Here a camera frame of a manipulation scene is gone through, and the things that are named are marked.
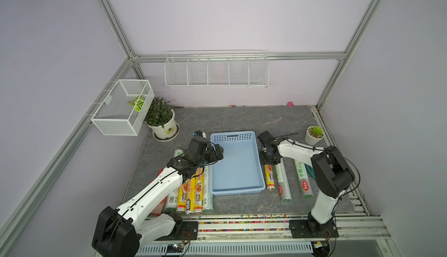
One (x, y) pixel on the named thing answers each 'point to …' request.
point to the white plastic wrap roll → (171, 203)
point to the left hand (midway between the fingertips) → (216, 152)
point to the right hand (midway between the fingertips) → (264, 159)
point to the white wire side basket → (125, 110)
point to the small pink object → (290, 103)
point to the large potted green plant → (160, 117)
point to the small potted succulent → (314, 135)
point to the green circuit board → (174, 248)
